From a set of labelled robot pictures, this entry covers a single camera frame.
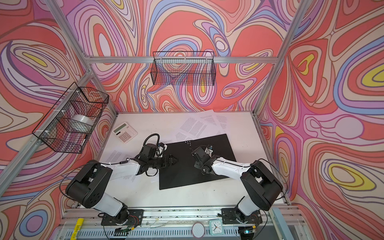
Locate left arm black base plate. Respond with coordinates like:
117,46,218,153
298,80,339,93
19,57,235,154
101,209,144,227

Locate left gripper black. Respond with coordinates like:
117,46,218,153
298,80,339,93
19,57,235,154
147,155,179,171

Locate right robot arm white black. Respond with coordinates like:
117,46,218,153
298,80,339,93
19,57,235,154
192,147,284,223

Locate black wire basket back wall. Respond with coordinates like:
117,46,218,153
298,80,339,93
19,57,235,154
151,51,216,86

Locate pink desk calculator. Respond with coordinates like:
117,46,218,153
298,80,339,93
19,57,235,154
113,122,138,144

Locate yellow marker pen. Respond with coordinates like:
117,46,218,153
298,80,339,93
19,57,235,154
70,218,84,240

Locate light blue bar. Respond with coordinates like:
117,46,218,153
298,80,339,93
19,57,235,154
269,207,295,240

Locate black wire basket left wall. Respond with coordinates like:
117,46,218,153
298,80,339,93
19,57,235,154
32,83,109,154

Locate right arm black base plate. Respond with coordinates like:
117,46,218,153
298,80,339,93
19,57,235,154
218,208,263,226

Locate round pink white disc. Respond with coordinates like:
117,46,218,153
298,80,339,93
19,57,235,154
191,223,206,239

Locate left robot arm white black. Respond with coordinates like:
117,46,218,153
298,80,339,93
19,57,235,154
65,143,179,223

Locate red folder black inside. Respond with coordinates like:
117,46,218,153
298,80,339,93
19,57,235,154
159,134,236,190

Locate black wire basket wall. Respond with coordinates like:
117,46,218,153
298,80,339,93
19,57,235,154
151,51,216,86
32,83,109,154

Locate white tape roll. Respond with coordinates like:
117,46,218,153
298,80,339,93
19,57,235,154
70,115,94,128

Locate printed paper sheet far stack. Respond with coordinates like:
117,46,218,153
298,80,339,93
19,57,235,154
166,110,227,143

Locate small teal alarm clock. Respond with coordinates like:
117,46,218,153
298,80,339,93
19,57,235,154
209,219,224,236

